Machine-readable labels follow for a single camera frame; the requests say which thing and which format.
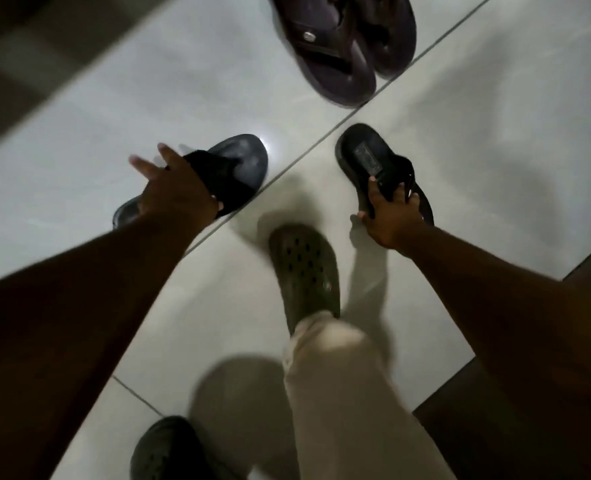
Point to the person's left hand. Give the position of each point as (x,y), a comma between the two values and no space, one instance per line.
(175,194)

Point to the person's right hand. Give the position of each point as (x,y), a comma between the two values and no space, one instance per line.
(393,222)

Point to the person's left fingers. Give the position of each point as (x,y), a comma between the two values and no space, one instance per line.
(168,155)

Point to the person's right fingers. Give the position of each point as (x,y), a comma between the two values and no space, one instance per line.
(374,194)

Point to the dark grey slide sandal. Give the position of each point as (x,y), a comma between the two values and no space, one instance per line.
(243,162)

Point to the person's right forearm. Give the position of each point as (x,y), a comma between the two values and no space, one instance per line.
(515,319)

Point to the person's left forearm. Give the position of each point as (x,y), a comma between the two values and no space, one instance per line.
(75,319)

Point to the dark green perforated clog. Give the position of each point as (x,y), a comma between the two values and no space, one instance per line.
(170,452)
(305,274)

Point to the dark brown flip-flop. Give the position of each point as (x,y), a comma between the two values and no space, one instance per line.
(330,59)
(390,34)

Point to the beige trouser leg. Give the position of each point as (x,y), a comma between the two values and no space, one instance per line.
(345,404)

